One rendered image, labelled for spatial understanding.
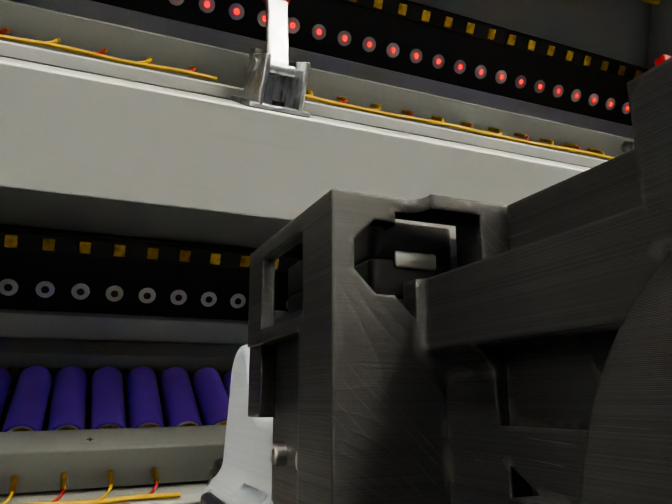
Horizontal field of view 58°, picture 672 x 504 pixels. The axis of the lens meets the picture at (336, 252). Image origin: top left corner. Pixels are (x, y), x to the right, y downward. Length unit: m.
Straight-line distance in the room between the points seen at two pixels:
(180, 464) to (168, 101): 0.18
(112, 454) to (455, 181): 0.21
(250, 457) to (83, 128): 0.14
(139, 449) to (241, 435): 0.14
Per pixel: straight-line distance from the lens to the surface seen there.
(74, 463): 0.33
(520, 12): 0.61
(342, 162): 0.27
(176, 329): 0.43
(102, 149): 0.25
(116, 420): 0.35
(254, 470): 0.18
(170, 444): 0.33
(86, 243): 0.41
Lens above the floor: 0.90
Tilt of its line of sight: level
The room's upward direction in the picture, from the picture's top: 5 degrees clockwise
